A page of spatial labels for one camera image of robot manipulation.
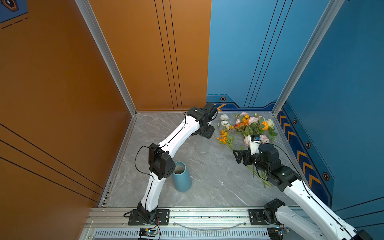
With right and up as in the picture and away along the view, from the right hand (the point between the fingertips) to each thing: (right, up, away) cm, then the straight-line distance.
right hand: (239, 150), depth 77 cm
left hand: (-17, +9, +9) cm, 21 cm away
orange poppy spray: (-3, +3, +21) cm, 22 cm away
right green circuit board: (+15, -38, -8) cm, 42 cm away
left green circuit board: (-45, -38, -6) cm, 60 cm away
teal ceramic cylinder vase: (-29, -12, -7) cm, 33 cm away
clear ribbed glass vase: (-18, +1, +13) cm, 22 cm away
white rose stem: (+32, +13, +31) cm, 47 cm away
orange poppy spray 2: (+9, +12, +26) cm, 30 cm away
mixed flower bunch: (+20, +13, +29) cm, 37 cm away
